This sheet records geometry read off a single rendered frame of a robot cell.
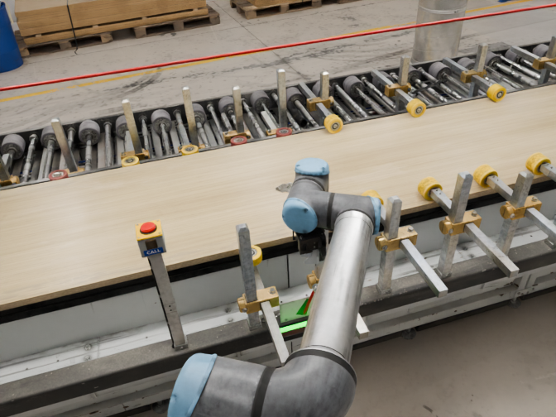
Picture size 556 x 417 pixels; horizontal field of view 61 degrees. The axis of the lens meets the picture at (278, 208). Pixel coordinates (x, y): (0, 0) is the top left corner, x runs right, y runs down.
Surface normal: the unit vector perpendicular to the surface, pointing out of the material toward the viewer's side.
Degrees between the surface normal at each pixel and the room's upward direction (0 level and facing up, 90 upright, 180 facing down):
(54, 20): 90
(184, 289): 90
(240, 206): 0
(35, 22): 90
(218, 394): 21
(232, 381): 2
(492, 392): 0
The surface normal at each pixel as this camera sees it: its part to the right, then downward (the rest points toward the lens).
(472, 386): -0.05, -0.79
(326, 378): 0.33, -0.64
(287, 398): 0.11, -0.55
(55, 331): 0.29, 0.58
